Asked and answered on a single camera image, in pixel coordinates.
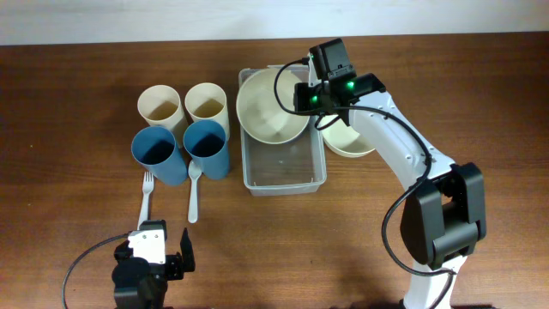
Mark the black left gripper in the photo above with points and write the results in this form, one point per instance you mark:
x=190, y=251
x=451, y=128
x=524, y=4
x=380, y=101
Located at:
x=174, y=260

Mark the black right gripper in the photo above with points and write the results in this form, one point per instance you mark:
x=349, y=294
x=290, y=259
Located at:
x=300, y=103

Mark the cream plastic bowl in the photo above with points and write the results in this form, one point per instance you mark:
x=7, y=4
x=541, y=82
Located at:
x=259, y=113
x=345, y=141

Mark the blue plastic cup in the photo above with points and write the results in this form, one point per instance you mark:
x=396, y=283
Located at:
x=207, y=145
x=156, y=149

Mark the cream plastic cup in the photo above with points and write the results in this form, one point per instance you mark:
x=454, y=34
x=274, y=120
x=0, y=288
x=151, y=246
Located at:
x=208, y=101
x=160, y=105

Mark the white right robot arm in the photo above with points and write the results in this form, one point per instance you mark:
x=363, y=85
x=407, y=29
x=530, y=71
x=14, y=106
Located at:
x=432, y=228

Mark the clear plastic container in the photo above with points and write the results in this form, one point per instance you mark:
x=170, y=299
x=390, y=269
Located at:
x=290, y=168

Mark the white plastic fork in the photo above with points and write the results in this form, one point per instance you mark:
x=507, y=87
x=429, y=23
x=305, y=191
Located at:
x=147, y=189

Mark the white plastic spoon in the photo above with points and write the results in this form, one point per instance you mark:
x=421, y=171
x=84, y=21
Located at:
x=195, y=172

